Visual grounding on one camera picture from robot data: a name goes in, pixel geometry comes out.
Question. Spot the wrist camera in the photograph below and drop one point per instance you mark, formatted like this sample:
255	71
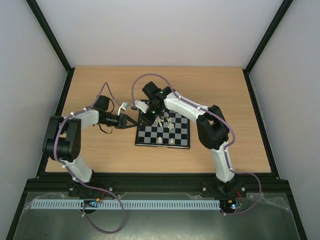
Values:
139	105
123	107

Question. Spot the light blue cable duct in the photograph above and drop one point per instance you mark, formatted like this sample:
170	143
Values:
73	204

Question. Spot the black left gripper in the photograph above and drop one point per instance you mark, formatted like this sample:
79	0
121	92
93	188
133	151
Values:
122	124

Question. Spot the white king piece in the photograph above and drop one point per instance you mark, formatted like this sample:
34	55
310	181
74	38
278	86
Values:
159	121

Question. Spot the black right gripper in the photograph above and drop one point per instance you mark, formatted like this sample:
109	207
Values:
147	118

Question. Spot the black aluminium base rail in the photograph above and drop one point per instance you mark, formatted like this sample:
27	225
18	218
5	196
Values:
203	184

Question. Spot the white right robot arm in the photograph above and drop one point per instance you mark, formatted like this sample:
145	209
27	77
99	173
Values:
212	129

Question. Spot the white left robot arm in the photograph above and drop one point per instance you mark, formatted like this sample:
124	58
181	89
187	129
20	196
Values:
62	141

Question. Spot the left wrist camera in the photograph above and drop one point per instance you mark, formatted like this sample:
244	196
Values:
123	107

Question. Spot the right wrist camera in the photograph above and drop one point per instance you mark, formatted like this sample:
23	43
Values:
139	105

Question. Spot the black and grey chessboard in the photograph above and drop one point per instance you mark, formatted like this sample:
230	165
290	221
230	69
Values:
147	135

